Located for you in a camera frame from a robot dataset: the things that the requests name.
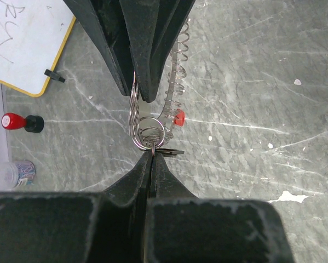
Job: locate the small clear cup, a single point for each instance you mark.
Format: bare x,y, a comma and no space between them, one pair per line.
16,174

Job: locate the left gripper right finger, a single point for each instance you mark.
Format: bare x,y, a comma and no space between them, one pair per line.
183,228

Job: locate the small whiteboard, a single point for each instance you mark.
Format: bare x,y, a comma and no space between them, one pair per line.
32,37

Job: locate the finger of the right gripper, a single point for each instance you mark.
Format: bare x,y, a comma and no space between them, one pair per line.
104,23
152,28

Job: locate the key with red tag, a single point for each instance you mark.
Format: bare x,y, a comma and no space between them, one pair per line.
179,119

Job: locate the red black stamp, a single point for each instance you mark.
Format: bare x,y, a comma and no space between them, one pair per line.
31,123

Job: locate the metal disc with keyrings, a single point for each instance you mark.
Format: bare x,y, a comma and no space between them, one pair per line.
153,125

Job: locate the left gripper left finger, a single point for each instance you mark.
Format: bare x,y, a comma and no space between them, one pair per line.
104,226

